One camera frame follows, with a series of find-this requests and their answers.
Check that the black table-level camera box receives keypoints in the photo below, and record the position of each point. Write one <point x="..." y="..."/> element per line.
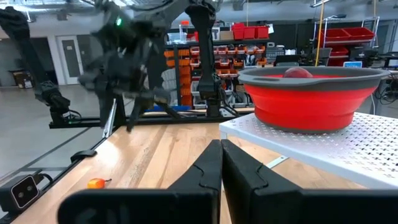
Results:
<point x="18" y="194"/>

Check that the blue flat board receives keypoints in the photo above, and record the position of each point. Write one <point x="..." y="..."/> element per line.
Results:
<point x="180" y="108"/>

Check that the white door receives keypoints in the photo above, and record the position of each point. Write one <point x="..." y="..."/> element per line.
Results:
<point x="71" y="59"/>

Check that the silver metal bracket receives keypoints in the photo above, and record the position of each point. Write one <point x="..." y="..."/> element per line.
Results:
<point x="109" y="119"/>

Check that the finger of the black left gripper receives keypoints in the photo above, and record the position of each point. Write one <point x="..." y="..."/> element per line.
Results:
<point x="105" y="109"/>
<point x="136" y="116"/>

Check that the shelving unit with orange bins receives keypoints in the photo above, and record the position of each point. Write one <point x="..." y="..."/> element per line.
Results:
<point x="230" y="59"/>

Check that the white perforated metal shelf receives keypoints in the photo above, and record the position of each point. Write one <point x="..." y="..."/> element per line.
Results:
<point x="342" y="149"/>

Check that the dark red pomegranate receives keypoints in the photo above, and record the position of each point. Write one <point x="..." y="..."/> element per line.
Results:
<point x="297" y="73"/>

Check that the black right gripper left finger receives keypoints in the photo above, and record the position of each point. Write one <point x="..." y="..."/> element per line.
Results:
<point x="140" y="207"/>

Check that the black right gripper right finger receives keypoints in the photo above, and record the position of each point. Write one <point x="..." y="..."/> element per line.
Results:
<point x="280" y="205"/>

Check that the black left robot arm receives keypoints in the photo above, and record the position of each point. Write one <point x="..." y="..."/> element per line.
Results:
<point x="203" y="46"/>

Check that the brown cardboard box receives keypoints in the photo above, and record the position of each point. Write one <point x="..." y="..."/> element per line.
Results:
<point x="22" y="79"/>

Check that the black table clamp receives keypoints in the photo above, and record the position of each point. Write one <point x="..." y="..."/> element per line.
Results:
<point x="83" y="155"/>

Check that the red colander bowl grey rim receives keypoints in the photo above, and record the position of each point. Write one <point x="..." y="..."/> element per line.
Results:
<point x="308" y="105"/>

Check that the small yellow orange pear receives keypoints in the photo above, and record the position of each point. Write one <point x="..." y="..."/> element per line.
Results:
<point x="95" y="183"/>

